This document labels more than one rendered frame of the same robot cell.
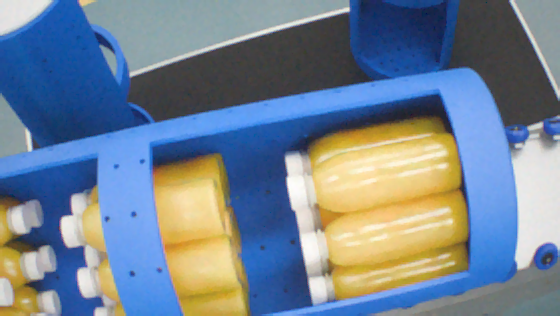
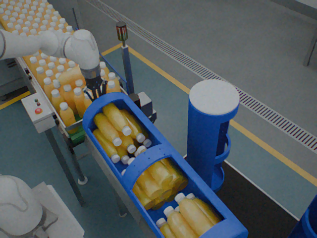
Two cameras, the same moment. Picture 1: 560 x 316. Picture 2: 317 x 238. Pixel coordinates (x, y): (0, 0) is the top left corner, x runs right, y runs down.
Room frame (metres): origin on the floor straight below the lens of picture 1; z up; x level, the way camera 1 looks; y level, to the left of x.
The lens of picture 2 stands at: (-0.02, -0.49, 2.29)
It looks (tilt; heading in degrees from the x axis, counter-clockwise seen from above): 48 degrees down; 59
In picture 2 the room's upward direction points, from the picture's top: 4 degrees counter-clockwise
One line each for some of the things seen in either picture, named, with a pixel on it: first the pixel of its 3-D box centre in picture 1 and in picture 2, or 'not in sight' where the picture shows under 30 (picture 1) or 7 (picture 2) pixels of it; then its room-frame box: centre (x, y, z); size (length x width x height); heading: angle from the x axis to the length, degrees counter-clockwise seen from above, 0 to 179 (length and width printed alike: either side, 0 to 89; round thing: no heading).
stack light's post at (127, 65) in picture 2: not in sight; (133, 106); (0.72, 1.06, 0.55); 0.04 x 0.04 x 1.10; 89
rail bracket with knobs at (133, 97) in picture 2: not in sight; (132, 103); (0.55, 0.73, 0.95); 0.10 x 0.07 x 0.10; 179
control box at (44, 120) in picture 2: not in sight; (38, 112); (0.06, 0.89, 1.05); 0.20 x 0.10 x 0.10; 89
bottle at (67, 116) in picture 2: not in sight; (68, 118); (0.19, 0.81, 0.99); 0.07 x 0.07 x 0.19
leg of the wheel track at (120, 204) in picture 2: not in sight; (117, 194); (0.28, 0.62, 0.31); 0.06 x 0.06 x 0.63; 89
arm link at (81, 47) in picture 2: not in sight; (82, 47); (0.32, 0.64, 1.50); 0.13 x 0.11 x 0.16; 119
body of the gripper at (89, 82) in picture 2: not in sight; (93, 81); (0.33, 0.63, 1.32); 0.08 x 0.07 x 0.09; 179
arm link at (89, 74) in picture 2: not in sight; (90, 68); (0.33, 0.63, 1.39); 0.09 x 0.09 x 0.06
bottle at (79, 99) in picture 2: not in sight; (81, 103); (0.30, 0.87, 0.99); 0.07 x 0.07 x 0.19
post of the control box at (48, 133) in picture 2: not in sight; (65, 167); (0.06, 0.89, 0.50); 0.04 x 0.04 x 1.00; 89
